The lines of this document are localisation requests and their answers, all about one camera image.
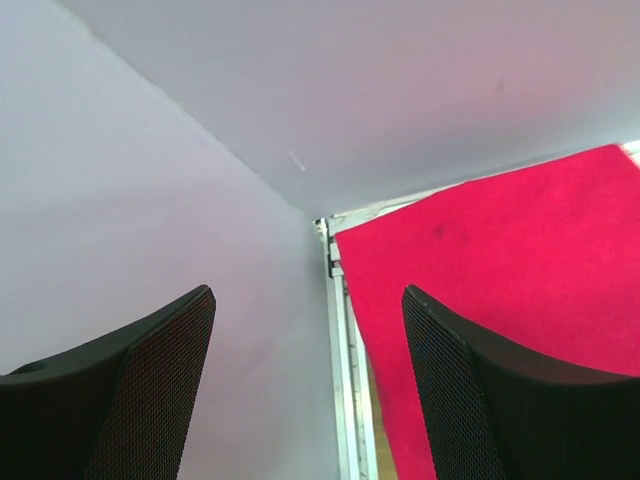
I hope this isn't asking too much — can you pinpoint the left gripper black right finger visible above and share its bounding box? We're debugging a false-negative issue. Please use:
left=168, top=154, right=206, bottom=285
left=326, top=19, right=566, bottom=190
left=402, top=285, right=639, bottom=479

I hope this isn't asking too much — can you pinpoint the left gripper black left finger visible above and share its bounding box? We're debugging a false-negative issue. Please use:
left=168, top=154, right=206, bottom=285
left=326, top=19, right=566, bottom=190
left=1, top=285, right=216, bottom=479

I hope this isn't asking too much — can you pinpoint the red t-shirt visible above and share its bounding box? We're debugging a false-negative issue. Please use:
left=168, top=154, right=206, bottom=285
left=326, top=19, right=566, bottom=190
left=336, top=144, right=639, bottom=479

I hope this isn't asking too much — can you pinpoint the aluminium frame rail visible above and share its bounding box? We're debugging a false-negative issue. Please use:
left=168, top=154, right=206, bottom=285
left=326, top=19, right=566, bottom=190
left=314, top=191, right=431, bottom=479

